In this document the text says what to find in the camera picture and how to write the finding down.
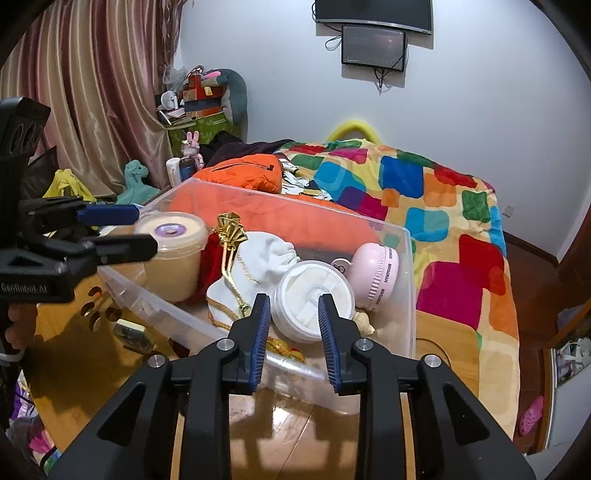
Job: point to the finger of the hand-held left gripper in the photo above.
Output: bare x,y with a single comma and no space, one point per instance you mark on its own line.
108,213
129,249

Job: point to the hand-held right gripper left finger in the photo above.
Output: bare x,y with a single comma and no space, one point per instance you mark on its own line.
257,346

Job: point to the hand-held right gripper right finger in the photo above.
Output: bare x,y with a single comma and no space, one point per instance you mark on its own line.
328,346

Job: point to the small yellow green ornament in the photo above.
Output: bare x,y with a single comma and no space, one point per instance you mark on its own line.
286,350

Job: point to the beige spiral seashell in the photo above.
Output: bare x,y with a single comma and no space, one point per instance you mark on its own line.
364,323

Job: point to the cream jar with purple label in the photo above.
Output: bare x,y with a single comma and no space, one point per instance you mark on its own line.
173,263

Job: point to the clear plastic storage box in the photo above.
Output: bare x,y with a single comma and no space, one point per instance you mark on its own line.
138,295

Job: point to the white round jar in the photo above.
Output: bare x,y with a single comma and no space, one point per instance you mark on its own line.
304,295

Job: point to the red velvet pouch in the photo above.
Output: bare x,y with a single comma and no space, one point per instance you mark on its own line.
213,263

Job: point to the gold foil flower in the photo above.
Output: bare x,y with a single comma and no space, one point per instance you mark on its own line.
231,228

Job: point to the wooden desktop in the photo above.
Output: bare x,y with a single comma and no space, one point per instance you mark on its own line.
295,431

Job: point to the person's left hand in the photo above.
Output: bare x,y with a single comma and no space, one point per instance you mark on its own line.
21,327

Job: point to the teal dinosaur toy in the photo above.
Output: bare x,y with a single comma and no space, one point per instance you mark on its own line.
136,182

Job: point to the yellow garment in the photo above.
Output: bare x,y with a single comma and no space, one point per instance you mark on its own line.
69,184

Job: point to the white bottle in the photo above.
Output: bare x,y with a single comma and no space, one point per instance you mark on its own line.
173,173

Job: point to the black bag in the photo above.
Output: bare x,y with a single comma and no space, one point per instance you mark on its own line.
41,173

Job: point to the pink round mini fan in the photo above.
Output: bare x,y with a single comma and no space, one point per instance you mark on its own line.
374,272

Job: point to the small dark green tin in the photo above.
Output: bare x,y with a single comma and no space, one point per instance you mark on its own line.
134,336

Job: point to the blue water bottle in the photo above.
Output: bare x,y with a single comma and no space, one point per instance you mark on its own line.
187,170

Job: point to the pink rabbit toy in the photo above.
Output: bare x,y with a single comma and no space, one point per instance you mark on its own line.
193,147

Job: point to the green storage box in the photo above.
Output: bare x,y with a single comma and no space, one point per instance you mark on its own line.
198,134

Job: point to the small white desk fan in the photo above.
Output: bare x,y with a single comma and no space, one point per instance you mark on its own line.
170,100

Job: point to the pink satin curtain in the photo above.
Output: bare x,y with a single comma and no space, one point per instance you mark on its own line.
97,83

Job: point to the orange jacket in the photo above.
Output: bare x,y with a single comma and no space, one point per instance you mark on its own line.
249,173

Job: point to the pile of colourful clothes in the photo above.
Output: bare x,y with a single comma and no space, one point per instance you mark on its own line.
32,424

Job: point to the dark clothing heap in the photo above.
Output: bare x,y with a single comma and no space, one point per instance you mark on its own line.
244,150

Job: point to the red gift box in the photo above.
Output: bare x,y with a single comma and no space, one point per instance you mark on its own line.
201,90

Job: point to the colourful patchwork blanket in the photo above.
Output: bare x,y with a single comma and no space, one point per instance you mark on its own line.
452,230

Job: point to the grey green plush toy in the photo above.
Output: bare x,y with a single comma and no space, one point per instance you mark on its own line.
235,94

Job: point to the pink clog shoe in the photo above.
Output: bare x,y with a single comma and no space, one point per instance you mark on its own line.
531,415

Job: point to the wall socket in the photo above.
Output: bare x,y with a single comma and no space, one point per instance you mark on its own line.
508,210

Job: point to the small black wall monitor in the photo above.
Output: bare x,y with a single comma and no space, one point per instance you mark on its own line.
374,48

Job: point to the black curved wall television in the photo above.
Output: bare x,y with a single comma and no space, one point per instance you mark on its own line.
374,11

